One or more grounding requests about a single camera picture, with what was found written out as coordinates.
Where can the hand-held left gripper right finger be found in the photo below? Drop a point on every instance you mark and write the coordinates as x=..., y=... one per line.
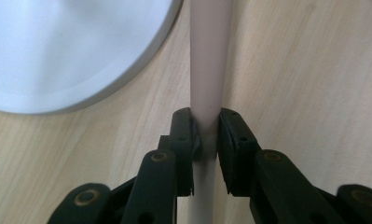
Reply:
x=236, y=152

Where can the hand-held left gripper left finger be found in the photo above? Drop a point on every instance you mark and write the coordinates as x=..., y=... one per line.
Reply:
x=183, y=146

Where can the beige silicone ladle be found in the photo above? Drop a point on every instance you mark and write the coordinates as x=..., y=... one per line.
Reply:
x=209, y=56

